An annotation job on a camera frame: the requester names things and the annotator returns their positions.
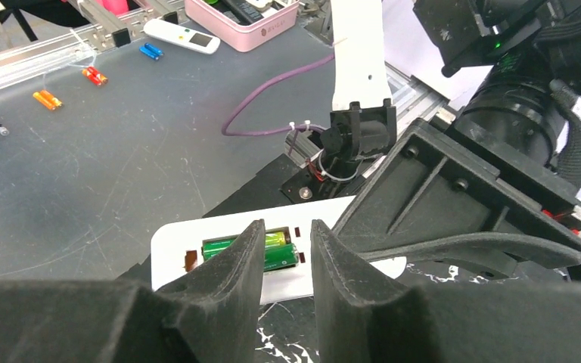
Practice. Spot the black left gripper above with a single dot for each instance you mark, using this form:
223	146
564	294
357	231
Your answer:
500	187

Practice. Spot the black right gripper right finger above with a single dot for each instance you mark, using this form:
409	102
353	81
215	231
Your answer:
362	315

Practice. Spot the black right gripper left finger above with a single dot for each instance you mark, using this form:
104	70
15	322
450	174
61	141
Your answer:
208	315

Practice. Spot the green battery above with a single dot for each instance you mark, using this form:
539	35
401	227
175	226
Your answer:
272	239
280	257

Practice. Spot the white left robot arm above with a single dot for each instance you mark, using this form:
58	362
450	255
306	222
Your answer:
363	117

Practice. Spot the white spare remote control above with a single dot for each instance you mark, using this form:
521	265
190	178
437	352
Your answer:
181	36

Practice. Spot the pink storage box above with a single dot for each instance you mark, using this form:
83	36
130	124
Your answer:
244	25

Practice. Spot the red battery pair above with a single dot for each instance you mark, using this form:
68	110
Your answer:
94	76

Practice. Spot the blue battery pair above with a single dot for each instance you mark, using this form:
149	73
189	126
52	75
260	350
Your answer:
151	51

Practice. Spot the orange battery pair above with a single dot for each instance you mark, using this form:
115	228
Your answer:
48	100

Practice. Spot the aluminium frame rail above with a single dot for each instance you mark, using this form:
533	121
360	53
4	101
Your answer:
106	32

